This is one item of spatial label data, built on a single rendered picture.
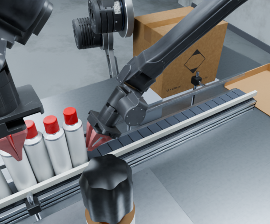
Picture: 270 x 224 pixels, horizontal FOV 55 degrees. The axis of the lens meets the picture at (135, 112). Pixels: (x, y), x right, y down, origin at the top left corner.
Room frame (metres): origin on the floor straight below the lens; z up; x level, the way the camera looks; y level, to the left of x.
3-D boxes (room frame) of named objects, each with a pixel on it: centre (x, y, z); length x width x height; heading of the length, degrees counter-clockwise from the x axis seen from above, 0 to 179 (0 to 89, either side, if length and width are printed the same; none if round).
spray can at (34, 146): (0.45, 0.25, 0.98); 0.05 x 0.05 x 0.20
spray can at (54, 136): (0.47, 0.20, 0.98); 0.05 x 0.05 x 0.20
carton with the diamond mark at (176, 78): (1.05, -0.18, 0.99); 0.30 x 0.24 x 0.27; 119
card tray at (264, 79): (0.96, -0.60, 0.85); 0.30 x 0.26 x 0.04; 121
